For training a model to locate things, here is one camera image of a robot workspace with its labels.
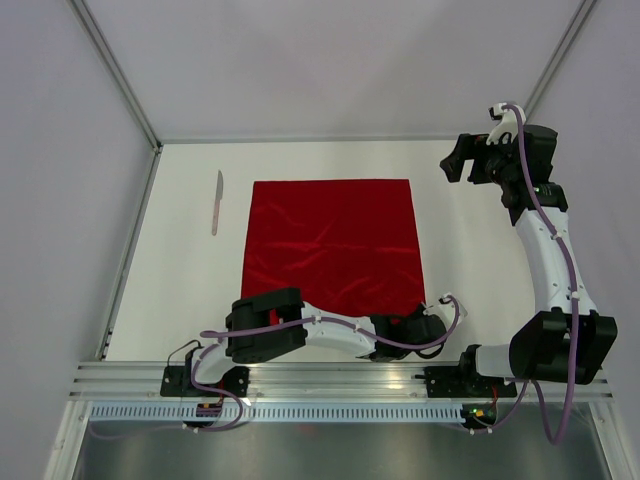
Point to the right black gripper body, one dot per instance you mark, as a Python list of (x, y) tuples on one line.
[(493, 163)]

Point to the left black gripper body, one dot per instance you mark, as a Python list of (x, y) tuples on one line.
[(417, 314)]

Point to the red cloth napkin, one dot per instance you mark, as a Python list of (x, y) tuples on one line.
[(350, 246)]

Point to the pink plastic knife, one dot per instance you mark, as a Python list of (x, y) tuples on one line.
[(219, 191)]

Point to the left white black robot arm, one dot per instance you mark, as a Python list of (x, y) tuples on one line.
[(265, 327)]

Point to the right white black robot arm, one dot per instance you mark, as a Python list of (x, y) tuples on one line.
[(567, 338)]

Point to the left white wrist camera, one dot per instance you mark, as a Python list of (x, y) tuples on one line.
[(448, 308)]

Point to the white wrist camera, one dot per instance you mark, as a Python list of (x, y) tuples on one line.
[(508, 116), (448, 308)]

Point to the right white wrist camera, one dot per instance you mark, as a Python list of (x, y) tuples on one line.
[(508, 116)]

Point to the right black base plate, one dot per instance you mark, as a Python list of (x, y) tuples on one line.
[(452, 382)]

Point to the aluminium frame right post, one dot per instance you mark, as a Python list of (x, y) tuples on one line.
[(563, 47)]

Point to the aluminium frame post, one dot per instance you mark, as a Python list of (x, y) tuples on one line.
[(83, 13), (563, 47)]

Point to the white slotted cable duct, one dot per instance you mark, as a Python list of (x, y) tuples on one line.
[(280, 412)]

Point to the aluminium front rail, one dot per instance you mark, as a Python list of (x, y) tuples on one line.
[(397, 382)]

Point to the aluminium frame left post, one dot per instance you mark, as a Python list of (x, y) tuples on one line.
[(83, 13)]

